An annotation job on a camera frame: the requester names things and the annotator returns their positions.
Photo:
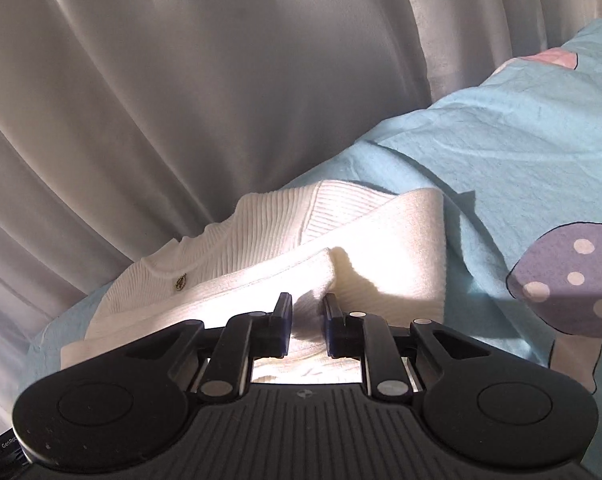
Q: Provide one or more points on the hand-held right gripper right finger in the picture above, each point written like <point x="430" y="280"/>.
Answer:
<point x="332" y="332"/>

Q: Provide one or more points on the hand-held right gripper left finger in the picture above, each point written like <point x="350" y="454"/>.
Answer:
<point x="281" y="327"/>

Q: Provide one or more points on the white ribbed knit sweater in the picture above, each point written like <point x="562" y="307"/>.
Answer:
<point x="231" y="240"/>

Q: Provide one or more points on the blue mushroom print bed sheet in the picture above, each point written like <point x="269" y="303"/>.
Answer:
<point x="481" y="160"/>

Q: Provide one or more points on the white pleated curtain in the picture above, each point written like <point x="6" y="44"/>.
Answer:
<point x="181" y="60"/>

